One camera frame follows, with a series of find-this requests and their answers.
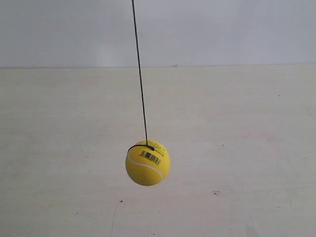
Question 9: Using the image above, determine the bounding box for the yellow tennis ball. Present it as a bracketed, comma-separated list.
[125, 140, 170, 186]

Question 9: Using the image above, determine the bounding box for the black hanging string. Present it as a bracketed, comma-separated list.
[127, 0, 156, 154]

